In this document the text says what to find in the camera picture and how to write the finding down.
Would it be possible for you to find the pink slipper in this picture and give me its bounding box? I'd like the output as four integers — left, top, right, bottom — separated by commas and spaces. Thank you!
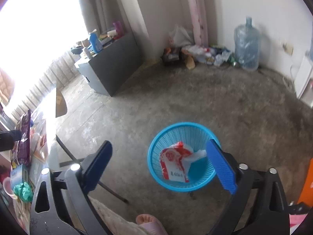
136, 219, 169, 235

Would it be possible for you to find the blue and white packet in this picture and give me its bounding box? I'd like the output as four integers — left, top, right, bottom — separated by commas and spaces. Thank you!
10, 165, 25, 184

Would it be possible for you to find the clear packet with red print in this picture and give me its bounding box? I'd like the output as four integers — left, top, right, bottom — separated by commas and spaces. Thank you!
33, 133, 48, 161

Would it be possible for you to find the green crumpled plastic bag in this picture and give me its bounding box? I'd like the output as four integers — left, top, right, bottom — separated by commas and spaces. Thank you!
13, 182, 33, 203

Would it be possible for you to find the white plastic cup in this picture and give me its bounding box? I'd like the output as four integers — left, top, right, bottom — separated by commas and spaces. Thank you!
2, 177, 17, 199

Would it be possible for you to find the brown paper bag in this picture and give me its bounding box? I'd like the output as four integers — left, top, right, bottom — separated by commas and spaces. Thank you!
186, 54, 196, 69

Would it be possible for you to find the pile of plastic packaging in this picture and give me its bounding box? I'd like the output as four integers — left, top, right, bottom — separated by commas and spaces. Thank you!
182, 44, 235, 68

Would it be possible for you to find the white fluffy towel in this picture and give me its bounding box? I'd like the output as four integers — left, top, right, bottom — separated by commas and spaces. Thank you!
89, 197, 152, 235

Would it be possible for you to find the red and white packet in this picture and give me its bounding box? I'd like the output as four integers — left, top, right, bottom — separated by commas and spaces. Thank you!
159, 141, 193, 183

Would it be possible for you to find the large clear water jug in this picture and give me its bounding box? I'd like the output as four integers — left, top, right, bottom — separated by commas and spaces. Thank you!
234, 17, 260, 71

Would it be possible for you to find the purple bottle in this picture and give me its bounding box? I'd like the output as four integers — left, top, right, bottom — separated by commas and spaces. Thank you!
113, 21, 124, 37

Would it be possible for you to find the dark box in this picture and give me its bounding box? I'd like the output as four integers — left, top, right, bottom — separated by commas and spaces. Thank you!
163, 48, 183, 66

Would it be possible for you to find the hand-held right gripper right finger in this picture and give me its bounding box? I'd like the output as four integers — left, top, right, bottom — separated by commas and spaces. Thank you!
206, 139, 290, 235

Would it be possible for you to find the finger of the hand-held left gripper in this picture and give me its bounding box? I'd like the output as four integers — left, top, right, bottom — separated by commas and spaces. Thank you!
0, 130, 21, 152

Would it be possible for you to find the grey cabinet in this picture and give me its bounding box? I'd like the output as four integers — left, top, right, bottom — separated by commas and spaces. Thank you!
75, 31, 142, 97

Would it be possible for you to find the blue plastic mesh basket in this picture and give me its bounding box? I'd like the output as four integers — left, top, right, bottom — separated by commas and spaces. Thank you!
147, 122, 222, 193

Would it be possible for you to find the fruit print tablecloth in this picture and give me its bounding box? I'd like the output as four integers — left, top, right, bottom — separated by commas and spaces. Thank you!
0, 88, 67, 235

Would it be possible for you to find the white board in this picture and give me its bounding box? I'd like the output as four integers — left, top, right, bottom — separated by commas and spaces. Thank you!
295, 55, 313, 101

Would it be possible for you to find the white knotted plastic bag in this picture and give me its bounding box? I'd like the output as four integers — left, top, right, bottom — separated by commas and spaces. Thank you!
169, 24, 193, 46

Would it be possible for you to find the blue detergent bottle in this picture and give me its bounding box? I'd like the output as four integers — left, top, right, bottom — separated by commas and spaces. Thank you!
89, 32, 103, 53

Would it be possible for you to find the orange plastic object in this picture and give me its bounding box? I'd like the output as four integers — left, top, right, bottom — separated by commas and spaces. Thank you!
297, 166, 313, 208

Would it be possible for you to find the person's foot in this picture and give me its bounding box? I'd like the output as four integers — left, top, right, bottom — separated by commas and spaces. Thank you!
136, 214, 158, 226

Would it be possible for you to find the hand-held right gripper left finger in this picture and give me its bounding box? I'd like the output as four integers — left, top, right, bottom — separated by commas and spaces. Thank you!
29, 141, 113, 235

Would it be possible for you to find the window railing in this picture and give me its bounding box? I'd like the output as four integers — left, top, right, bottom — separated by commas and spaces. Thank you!
10, 51, 81, 120

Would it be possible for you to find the purple snack bag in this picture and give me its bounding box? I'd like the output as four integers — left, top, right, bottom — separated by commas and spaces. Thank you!
11, 109, 32, 167

